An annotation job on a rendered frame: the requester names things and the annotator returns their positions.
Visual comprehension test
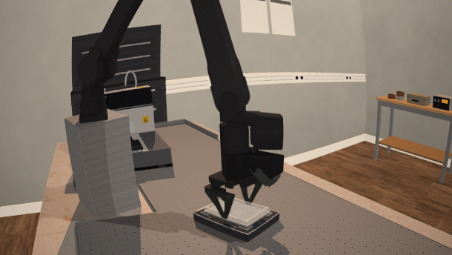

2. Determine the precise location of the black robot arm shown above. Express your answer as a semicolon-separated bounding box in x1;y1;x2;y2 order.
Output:
78;0;284;187

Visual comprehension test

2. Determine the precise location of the dark grey raised edge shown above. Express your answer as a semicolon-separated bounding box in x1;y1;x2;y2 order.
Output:
154;119;219;139

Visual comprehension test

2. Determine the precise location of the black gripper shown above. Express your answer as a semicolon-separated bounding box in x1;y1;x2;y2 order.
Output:
205;149;262;219

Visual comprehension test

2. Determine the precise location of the white multiwell plate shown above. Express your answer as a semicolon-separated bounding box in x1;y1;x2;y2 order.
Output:
204;198;270;228

